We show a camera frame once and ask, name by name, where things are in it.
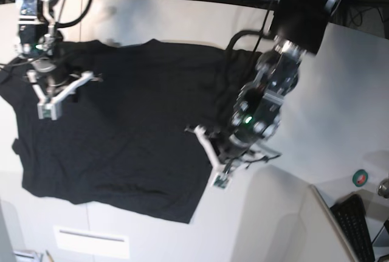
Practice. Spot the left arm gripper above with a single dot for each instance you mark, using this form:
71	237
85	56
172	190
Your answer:
232	149

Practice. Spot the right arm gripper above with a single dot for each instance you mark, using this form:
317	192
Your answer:
55	79

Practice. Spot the black t-shirt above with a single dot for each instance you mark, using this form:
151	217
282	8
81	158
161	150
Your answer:
124	141

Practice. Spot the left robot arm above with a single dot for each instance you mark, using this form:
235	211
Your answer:
297	28

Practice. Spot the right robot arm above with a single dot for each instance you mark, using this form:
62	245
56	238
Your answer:
38	46

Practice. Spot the white partition panel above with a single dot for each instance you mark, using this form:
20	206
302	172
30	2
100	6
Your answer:
286	219

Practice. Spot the black keyboard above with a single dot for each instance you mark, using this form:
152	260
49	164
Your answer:
350	216

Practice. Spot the green tape roll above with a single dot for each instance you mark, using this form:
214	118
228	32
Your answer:
360	178

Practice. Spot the silver round knob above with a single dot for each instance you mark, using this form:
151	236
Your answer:
383	188

